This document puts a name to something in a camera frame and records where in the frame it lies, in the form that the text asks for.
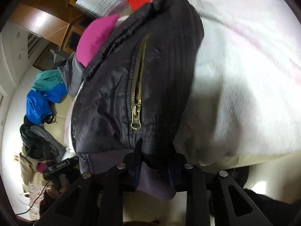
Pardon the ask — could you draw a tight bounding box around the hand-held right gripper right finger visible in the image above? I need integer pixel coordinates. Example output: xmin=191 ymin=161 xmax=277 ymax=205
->
xmin=168 ymin=153 xmax=258 ymax=226

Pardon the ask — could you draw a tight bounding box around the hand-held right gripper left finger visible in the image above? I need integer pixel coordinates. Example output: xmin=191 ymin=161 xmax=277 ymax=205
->
xmin=43 ymin=140 xmax=144 ymax=226

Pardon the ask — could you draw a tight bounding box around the black puffer jacket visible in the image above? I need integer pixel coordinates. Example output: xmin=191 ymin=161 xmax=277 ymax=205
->
xmin=71 ymin=0 xmax=205 ymax=202

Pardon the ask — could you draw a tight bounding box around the person's left forearm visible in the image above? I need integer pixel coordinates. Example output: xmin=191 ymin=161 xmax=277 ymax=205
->
xmin=39 ymin=181 xmax=71 ymax=217

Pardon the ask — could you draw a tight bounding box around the magenta cloth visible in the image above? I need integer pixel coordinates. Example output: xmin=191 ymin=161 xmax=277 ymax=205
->
xmin=36 ymin=161 xmax=49 ymax=173

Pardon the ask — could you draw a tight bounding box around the heart printed cloth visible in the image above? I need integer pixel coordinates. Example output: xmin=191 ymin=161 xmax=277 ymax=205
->
xmin=22 ymin=181 xmax=47 ymax=219

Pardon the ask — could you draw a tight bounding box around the shiny black jacket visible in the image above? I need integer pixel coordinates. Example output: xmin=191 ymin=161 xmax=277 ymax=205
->
xmin=20 ymin=122 xmax=51 ymax=159

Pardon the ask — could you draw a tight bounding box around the beige sofa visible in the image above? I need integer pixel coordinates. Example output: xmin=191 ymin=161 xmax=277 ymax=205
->
xmin=19 ymin=85 xmax=301 ymax=226

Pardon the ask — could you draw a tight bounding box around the blue jacket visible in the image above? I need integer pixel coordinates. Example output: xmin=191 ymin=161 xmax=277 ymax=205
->
xmin=25 ymin=83 xmax=68 ymax=125

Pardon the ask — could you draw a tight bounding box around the teal jacket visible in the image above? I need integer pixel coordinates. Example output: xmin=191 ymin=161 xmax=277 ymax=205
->
xmin=32 ymin=69 xmax=65 ymax=92

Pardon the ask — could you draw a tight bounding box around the white fleece blanket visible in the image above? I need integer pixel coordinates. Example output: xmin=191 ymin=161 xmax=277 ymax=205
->
xmin=173 ymin=0 xmax=301 ymax=167

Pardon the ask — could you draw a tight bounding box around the pink pillow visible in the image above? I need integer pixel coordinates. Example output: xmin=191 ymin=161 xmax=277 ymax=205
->
xmin=76 ymin=14 xmax=120 ymax=67

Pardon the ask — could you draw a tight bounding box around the wooden column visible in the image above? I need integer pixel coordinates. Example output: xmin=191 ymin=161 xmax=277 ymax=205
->
xmin=9 ymin=0 xmax=87 ymax=52

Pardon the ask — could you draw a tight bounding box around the black cable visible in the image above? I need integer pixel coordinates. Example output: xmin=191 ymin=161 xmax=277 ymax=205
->
xmin=15 ymin=184 xmax=51 ymax=216

